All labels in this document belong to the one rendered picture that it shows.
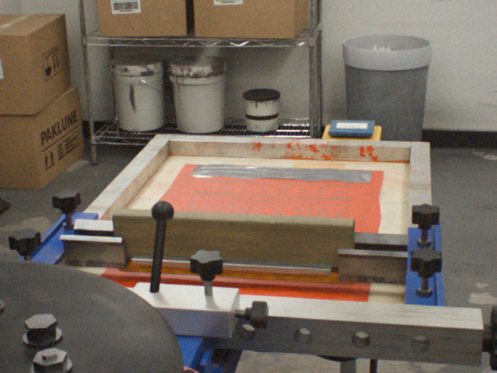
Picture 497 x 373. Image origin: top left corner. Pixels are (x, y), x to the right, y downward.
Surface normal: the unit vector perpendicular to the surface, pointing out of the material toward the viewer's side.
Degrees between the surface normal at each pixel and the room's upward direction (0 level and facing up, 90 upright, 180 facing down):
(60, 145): 90
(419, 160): 0
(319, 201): 0
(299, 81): 90
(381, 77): 93
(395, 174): 0
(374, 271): 90
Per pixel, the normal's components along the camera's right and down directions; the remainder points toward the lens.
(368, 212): -0.03, -0.94
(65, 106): 0.98, 0.03
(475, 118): -0.18, 0.34
